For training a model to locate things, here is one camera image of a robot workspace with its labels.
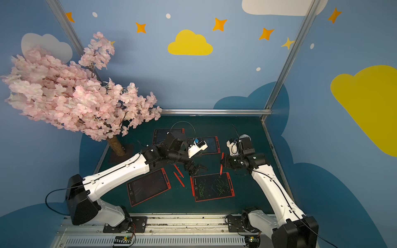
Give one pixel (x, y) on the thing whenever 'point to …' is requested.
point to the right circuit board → (252, 239)
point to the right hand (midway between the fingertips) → (224, 160)
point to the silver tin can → (244, 137)
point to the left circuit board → (123, 239)
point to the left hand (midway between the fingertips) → (205, 158)
